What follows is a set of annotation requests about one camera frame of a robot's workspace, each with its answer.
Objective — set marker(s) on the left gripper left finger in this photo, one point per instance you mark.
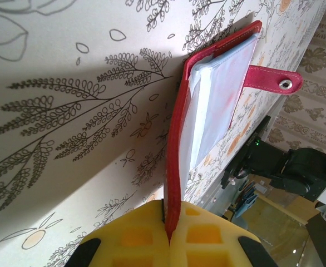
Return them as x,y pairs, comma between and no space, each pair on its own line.
135,239

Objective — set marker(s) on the red leather card holder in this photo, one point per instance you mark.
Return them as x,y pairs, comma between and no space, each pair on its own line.
221,91

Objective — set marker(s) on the clear acrylic card stand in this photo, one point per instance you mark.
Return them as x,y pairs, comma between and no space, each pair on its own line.
263,236

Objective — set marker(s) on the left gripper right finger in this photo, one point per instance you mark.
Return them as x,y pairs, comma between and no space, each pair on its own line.
207,242

